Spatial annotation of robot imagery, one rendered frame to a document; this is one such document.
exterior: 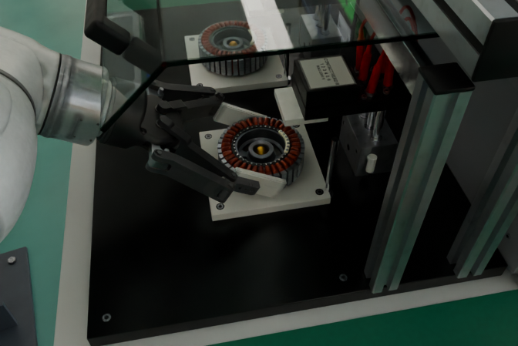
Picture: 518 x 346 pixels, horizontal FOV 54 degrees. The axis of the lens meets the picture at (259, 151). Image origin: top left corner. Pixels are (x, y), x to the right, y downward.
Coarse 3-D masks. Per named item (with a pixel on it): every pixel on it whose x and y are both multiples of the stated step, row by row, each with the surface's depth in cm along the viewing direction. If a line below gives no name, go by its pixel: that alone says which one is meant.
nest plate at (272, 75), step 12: (276, 60) 84; (192, 72) 82; (204, 72) 82; (252, 72) 82; (264, 72) 82; (276, 72) 82; (192, 84) 80; (204, 84) 80; (216, 84) 80; (228, 84) 80; (240, 84) 80; (252, 84) 80; (264, 84) 80; (276, 84) 81
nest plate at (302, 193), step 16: (304, 128) 73; (208, 144) 71; (304, 144) 71; (304, 160) 68; (304, 176) 66; (320, 176) 66; (288, 192) 65; (304, 192) 65; (320, 192) 65; (224, 208) 63; (240, 208) 63; (256, 208) 63; (272, 208) 63; (288, 208) 64
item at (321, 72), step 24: (312, 72) 59; (336, 72) 59; (288, 96) 62; (312, 96) 57; (336, 96) 58; (360, 96) 60; (384, 96) 60; (408, 96) 60; (288, 120) 59; (312, 120) 60
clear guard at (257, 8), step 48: (144, 0) 44; (192, 0) 42; (240, 0) 42; (288, 0) 42; (336, 0) 42; (384, 0) 42; (144, 48) 40; (192, 48) 37; (240, 48) 37; (288, 48) 37; (336, 48) 38
